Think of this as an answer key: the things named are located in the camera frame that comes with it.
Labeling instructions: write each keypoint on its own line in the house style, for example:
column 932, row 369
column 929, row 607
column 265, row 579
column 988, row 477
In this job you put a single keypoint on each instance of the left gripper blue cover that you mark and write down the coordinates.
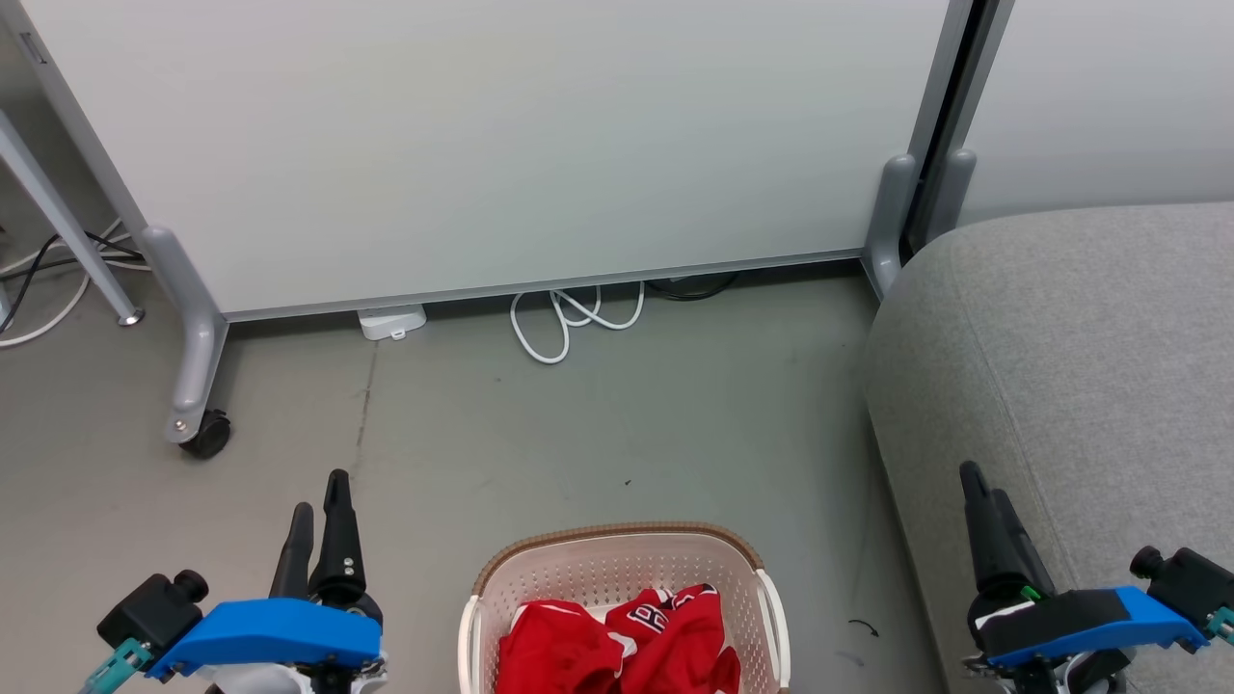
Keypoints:
column 280, row 631

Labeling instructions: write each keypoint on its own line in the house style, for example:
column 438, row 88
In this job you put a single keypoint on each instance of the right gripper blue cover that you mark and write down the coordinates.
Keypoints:
column 1089, row 617

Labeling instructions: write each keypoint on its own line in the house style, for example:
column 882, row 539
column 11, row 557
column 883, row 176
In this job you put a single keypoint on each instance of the red garment with white stripes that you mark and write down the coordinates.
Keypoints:
column 554, row 651

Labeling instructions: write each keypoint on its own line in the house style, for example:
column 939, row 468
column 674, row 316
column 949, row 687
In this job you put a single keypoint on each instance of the red jersey with lettering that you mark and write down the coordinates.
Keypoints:
column 684, row 646

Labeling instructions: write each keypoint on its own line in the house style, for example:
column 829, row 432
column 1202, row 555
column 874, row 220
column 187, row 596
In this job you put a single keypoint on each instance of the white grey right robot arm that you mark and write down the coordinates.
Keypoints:
column 1085, row 677

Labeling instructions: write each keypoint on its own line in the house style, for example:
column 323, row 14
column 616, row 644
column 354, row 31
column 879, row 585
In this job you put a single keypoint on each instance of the grey fabric sofa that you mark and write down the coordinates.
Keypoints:
column 1109, row 366

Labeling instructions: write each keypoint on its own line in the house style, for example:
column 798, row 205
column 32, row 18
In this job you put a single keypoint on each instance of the black caster wheel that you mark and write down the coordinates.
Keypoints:
column 207, row 436

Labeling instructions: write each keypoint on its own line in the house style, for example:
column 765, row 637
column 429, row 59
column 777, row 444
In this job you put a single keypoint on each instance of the grey partition foot with caster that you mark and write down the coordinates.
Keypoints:
column 198, row 357

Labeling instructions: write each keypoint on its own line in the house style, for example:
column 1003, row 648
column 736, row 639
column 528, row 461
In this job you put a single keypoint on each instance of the white power adapter box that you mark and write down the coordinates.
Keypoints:
column 390, row 321

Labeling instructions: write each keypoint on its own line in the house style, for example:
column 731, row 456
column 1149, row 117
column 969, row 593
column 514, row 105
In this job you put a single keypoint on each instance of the white plastic laundry basket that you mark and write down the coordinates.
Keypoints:
column 617, row 564

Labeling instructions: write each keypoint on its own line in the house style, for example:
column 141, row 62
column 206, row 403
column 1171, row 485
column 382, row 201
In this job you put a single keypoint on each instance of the grey metal table leg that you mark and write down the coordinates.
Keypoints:
column 58, row 217

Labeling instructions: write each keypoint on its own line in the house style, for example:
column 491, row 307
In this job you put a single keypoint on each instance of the large white partition panel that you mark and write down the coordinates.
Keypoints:
column 482, row 145

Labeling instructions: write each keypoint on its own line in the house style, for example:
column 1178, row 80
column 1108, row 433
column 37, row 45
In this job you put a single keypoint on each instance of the narrow white partition panel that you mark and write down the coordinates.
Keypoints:
column 1109, row 96

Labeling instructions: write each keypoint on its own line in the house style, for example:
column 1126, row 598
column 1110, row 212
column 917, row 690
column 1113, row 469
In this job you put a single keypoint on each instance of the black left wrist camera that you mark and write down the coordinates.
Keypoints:
column 154, row 612

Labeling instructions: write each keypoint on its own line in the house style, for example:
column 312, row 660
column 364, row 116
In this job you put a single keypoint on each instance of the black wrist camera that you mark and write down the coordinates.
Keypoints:
column 1191, row 583
column 154, row 612

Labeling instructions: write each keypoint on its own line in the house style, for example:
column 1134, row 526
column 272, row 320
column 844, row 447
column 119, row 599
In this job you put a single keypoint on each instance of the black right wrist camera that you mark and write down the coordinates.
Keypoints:
column 1191, row 583

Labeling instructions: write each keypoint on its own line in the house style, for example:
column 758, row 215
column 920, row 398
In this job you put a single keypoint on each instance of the teal left camera connector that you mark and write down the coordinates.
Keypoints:
column 120, row 663

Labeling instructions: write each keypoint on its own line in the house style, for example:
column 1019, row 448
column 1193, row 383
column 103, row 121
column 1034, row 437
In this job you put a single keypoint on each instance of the teal camera connector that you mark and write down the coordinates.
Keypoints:
column 1222, row 625
column 120, row 663

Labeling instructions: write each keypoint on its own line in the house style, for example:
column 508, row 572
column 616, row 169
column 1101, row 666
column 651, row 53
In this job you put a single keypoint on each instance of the teal right camera connector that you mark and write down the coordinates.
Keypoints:
column 1222, row 625

